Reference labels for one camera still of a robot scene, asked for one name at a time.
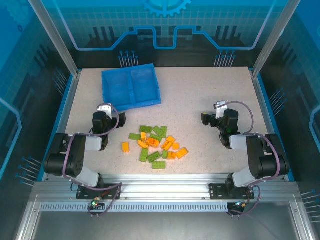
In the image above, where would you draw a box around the slotted grey cable duct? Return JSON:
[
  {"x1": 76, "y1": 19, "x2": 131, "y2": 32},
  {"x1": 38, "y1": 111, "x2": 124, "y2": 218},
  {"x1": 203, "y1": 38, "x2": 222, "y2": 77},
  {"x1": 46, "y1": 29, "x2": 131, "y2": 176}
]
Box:
[{"x1": 39, "y1": 202, "x2": 230, "y2": 213}]

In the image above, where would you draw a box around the grey metal panel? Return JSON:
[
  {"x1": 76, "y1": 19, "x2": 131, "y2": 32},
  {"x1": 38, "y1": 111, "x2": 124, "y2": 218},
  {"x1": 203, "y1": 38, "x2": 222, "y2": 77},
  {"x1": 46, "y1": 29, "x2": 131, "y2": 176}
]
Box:
[{"x1": 32, "y1": 211, "x2": 301, "y2": 240}]

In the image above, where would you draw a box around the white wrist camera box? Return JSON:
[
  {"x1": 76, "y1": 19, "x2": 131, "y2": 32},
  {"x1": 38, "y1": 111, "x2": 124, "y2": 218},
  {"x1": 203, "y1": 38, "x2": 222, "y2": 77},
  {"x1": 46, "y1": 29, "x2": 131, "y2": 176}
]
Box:
[
  {"x1": 96, "y1": 104, "x2": 113, "y2": 118},
  {"x1": 215, "y1": 101, "x2": 228, "y2": 120}
]

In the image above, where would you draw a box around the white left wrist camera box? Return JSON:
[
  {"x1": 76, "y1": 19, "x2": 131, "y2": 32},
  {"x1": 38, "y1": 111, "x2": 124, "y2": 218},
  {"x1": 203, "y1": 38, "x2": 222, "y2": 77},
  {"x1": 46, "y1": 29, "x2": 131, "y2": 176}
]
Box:
[{"x1": 96, "y1": 104, "x2": 113, "y2": 118}]

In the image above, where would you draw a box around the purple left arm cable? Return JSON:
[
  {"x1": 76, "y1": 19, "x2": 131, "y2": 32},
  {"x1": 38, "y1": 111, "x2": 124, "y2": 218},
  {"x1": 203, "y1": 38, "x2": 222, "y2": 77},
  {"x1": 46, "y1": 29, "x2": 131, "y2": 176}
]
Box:
[{"x1": 63, "y1": 103, "x2": 123, "y2": 218}]

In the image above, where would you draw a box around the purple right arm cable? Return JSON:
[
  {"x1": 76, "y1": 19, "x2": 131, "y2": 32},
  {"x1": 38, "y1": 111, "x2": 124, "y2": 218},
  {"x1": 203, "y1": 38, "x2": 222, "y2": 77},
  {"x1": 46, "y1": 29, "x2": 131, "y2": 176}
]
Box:
[{"x1": 222, "y1": 100, "x2": 281, "y2": 218}]

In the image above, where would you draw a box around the aluminium side rail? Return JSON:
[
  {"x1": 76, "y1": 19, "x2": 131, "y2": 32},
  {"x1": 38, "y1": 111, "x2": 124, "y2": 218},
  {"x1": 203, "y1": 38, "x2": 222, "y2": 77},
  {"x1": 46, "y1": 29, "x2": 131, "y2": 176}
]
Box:
[
  {"x1": 41, "y1": 69, "x2": 82, "y2": 182},
  {"x1": 249, "y1": 69, "x2": 276, "y2": 137}
]

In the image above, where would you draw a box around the aluminium frame post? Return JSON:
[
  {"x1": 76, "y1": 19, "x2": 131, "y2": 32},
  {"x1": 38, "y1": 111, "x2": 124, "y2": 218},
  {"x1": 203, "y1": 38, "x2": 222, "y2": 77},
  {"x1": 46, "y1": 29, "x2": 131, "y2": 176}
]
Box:
[
  {"x1": 251, "y1": 0, "x2": 302, "y2": 77},
  {"x1": 27, "y1": 0, "x2": 82, "y2": 77}
]

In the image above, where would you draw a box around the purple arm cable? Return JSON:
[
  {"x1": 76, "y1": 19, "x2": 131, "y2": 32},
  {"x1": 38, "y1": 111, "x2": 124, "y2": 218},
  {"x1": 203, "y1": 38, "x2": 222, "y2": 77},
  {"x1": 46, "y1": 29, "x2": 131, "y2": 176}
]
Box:
[
  {"x1": 63, "y1": 103, "x2": 123, "y2": 218},
  {"x1": 222, "y1": 100, "x2": 281, "y2": 218}
]

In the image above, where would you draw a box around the wide aluminium mounting rail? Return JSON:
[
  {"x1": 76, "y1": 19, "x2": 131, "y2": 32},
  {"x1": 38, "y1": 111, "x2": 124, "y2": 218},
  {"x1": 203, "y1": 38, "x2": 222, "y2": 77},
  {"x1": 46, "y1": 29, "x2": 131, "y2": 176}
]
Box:
[{"x1": 32, "y1": 173, "x2": 301, "y2": 203}]

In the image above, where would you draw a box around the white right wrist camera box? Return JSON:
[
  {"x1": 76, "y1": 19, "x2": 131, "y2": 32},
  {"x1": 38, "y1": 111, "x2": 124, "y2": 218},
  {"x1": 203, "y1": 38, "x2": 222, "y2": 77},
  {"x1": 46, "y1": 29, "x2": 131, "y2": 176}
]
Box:
[{"x1": 215, "y1": 101, "x2": 228, "y2": 120}]

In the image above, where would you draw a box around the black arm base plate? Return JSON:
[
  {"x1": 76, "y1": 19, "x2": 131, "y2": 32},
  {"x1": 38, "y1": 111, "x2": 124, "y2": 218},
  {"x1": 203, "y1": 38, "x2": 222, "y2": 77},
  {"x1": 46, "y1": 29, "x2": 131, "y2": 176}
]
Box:
[
  {"x1": 208, "y1": 183, "x2": 255, "y2": 200},
  {"x1": 76, "y1": 183, "x2": 123, "y2": 200}
]

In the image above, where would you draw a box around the blue two-compartment plastic bin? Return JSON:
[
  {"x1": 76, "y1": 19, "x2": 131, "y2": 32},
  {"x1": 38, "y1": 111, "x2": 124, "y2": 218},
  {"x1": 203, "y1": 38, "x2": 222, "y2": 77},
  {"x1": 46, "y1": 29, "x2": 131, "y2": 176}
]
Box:
[{"x1": 101, "y1": 63, "x2": 163, "y2": 113}]

